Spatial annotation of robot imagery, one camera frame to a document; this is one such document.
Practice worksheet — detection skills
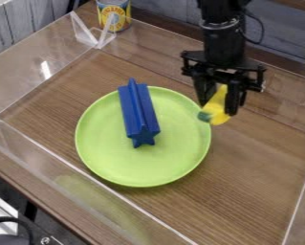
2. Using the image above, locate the yellow blue tin can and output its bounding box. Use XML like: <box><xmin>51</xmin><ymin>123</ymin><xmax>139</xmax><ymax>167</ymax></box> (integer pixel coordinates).
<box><xmin>96</xmin><ymin>0</ymin><xmax>132</xmax><ymax>33</ymax></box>

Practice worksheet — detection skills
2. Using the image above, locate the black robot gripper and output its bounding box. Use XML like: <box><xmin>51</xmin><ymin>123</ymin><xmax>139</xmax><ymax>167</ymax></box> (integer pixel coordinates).
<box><xmin>180</xmin><ymin>51</ymin><xmax>265</xmax><ymax>116</ymax></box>

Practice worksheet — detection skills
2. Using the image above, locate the clear acrylic enclosure wall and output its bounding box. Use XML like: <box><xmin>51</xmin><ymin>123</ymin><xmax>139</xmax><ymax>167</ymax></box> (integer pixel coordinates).
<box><xmin>0</xmin><ymin>11</ymin><xmax>305</xmax><ymax>245</ymax></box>

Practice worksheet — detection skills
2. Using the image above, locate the black device with knob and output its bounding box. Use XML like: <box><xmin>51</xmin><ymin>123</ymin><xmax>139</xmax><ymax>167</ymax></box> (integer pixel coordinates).
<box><xmin>0</xmin><ymin>219</ymin><xmax>67</xmax><ymax>245</ymax></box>

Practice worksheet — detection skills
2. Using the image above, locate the blue star-shaped block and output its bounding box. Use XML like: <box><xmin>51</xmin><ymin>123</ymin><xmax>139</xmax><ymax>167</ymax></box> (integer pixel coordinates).
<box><xmin>117</xmin><ymin>78</ymin><xmax>161</xmax><ymax>148</ymax></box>

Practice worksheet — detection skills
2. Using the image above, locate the green round plate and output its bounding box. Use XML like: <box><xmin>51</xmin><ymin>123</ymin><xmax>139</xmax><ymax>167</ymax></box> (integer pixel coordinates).
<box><xmin>75</xmin><ymin>86</ymin><xmax>212</xmax><ymax>188</ymax></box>

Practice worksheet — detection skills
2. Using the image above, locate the yellow toy banana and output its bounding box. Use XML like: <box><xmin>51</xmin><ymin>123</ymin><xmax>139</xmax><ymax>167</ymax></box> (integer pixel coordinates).
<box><xmin>199</xmin><ymin>85</ymin><xmax>229</xmax><ymax>125</ymax></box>

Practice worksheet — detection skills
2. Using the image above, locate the black cable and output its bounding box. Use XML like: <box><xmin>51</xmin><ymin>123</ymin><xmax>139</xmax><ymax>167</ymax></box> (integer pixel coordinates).
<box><xmin>0</xmin><ymin>214</ymin><xmax>33</xmax><ymax>245</ymax></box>

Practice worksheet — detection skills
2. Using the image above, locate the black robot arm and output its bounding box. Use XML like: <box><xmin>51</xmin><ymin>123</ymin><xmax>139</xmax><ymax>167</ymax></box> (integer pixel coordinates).
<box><xmin>180</xmin><ymin>0</ymin><xmax>265</xmax><ymax>116</ymax></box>

